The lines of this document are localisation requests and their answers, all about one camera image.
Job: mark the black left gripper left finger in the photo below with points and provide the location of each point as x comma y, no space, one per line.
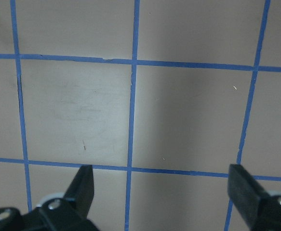
67,213

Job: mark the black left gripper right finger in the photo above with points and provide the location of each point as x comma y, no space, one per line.
260,209

